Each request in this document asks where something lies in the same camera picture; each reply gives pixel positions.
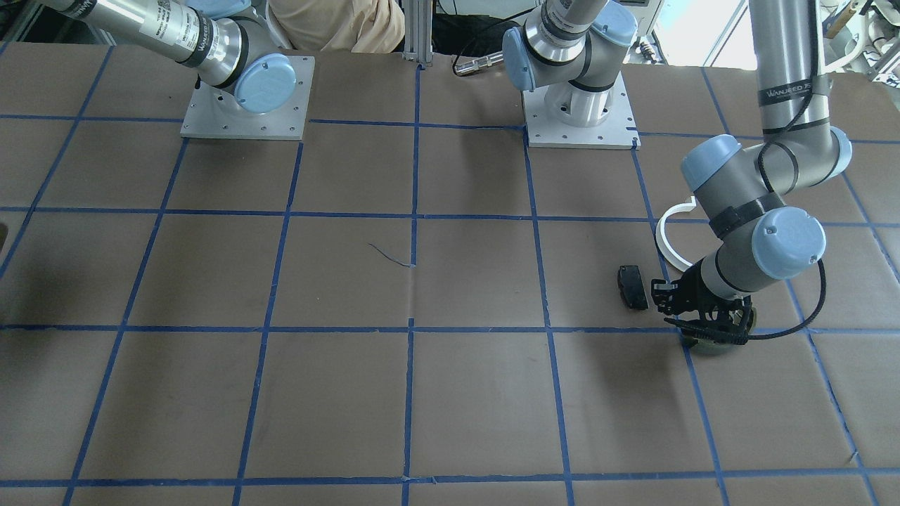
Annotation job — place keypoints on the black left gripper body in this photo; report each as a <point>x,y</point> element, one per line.
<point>694,288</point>

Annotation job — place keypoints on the person in beige shirt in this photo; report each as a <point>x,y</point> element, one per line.
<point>354,26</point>

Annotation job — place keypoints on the green curved brake shoe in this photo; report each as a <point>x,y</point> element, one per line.
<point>739,311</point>

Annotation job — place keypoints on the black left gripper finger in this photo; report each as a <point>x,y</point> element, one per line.
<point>711,332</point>

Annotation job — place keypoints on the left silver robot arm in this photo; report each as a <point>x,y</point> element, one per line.
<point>575,50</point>

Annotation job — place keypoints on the white curved plastic clamp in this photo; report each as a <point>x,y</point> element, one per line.
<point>661,238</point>

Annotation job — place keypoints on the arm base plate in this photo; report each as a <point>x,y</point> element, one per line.
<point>561,116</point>
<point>214,114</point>

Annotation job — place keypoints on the brown paper table mat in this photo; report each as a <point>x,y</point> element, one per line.
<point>412,305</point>

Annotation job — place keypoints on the aluminium frame post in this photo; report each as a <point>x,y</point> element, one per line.
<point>417,44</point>

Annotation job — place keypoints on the black brake pad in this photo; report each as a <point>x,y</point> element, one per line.
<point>631,287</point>

